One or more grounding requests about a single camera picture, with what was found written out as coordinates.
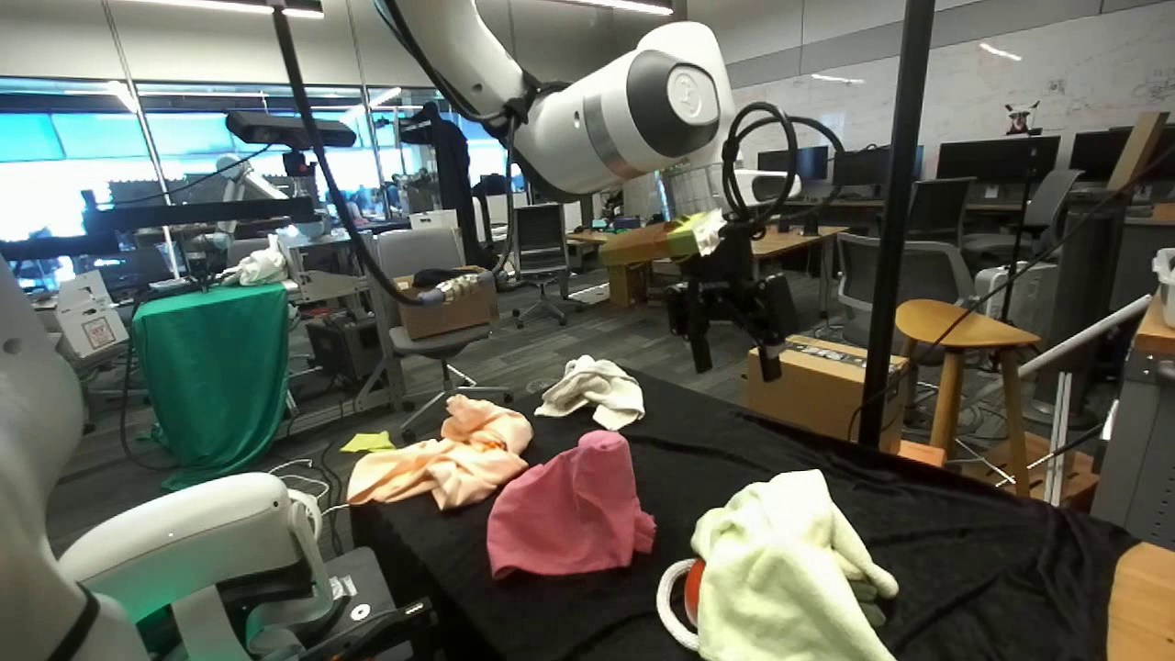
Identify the black office chair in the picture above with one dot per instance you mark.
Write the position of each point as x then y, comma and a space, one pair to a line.
537, 240

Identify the white metal tube frame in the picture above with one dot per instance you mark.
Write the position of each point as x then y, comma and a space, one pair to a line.
1078, 333

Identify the pink cloth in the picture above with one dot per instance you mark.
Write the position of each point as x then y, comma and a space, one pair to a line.
571, 514

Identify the small yellow cloth scrap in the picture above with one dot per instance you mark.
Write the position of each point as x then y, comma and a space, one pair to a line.
370, 443

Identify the small open cardboard box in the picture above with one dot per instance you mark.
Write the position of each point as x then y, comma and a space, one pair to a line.
443, 318

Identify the wooden stool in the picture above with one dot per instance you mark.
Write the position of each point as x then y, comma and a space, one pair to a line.
960, 323

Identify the cardboard box black tape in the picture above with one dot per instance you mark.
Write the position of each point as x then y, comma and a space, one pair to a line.
820, 388

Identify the pale yellow towel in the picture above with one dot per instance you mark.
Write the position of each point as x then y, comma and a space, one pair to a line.
782, 563

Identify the black computer monitor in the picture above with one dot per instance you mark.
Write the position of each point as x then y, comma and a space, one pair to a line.
998, 159
864, 166
1103, 152

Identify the grey swivel chair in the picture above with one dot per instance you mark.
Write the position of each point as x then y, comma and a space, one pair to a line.
427, 346

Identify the light wooden board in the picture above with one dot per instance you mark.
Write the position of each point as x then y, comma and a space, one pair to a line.
1151, 612

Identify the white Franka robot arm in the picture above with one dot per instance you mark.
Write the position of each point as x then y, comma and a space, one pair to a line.
611, 110

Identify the red plush fruit green leaves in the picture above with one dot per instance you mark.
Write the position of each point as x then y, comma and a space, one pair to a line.
690, 591

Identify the green draped cloth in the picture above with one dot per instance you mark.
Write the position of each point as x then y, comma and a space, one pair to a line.
207, 369

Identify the grey mesh office chair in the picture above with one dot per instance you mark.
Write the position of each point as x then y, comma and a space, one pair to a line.
932, 263

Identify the white plastic bag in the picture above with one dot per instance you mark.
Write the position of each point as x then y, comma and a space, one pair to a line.
255, 264

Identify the peach orange cloth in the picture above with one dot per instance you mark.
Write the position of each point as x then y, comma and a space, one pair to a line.
452, 461

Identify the white towel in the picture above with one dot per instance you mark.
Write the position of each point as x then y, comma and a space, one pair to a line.
599, 388

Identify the black stereo camera bar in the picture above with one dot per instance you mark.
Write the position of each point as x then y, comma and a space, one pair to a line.
287, 126

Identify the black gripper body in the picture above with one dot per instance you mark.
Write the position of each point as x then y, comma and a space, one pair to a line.
737, 300

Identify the black velvet table cloth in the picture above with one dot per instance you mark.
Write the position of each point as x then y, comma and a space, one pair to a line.
977, 574

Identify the black vertical pole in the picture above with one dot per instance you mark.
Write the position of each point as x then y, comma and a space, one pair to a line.
902, 183

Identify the white idle robot arm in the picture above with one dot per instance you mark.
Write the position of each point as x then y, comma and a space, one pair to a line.
207, 527

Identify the grey workbench wooden top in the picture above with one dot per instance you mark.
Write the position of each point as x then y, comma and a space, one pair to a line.
1141, 427

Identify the leaning wooden plank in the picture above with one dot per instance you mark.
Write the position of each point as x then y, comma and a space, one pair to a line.
1141, 149

